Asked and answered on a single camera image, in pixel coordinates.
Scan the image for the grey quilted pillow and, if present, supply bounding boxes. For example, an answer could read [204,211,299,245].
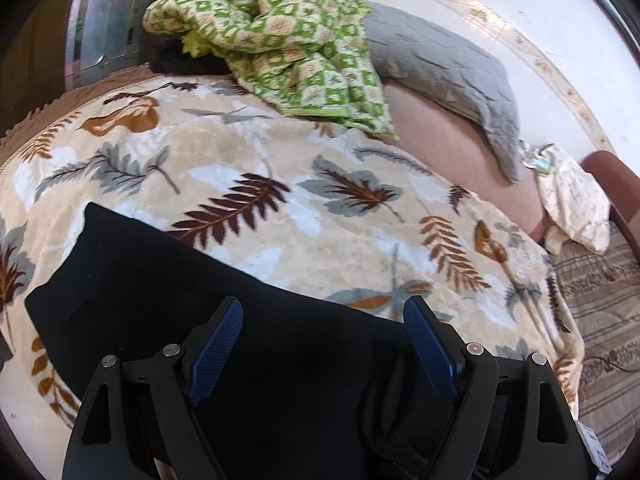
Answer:
[367,2,526,184]

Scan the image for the black pants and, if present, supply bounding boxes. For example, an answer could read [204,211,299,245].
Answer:
[24,201,501,480]

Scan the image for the small pale green cloth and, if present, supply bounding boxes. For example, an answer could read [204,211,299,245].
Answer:
[520,140,553,173]

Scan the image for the cream floral small pillow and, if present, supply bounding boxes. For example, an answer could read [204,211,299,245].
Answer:
[537,142,612,256]

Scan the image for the white blue packet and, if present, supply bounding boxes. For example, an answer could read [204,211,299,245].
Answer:
[575,420,613,476]

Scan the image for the leaf print blanket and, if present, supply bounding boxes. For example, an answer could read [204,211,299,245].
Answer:
[0,72,586,441]

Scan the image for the pink upholstered sofa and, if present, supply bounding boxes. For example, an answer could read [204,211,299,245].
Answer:
[385,80,640,246]

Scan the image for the green checkered quilt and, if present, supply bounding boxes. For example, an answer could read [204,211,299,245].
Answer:
[141,0,401,141]

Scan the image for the striped patterned mattress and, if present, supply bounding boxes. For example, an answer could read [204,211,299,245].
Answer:
[547,220,640,471]

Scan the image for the brown fringed bedspread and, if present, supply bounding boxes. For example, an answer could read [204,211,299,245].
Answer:
[0,62,166,161]

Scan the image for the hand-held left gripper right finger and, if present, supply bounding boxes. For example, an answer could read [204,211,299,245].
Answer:
[402,295,588,480]

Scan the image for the leaded glass door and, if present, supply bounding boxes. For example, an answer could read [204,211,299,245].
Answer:
[65,0,166,81]

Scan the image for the dark cloth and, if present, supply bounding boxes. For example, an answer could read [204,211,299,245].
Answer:
[150,35,236,76]

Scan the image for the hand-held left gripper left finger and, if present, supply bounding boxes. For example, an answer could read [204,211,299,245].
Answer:
[61,296,245,480]

